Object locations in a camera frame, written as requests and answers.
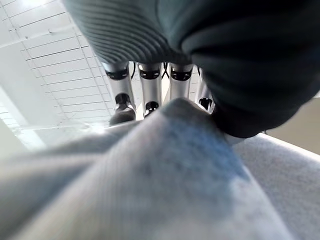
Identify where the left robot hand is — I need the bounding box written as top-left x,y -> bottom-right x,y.
60,0 -> 320,139

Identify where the light grey knit garment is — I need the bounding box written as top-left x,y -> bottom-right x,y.
0,97 -> 320,240

